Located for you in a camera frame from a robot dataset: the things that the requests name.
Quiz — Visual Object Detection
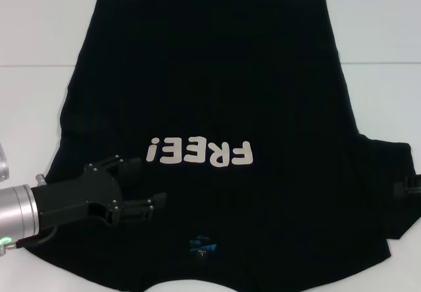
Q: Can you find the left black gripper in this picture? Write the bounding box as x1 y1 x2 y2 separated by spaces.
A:
31 154 168 231

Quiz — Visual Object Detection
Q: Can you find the black shirt with FREE print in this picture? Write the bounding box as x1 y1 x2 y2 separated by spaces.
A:
24 0 421 292

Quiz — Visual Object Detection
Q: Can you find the left arm dark cable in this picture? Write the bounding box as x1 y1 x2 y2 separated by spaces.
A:
12 224 61 250

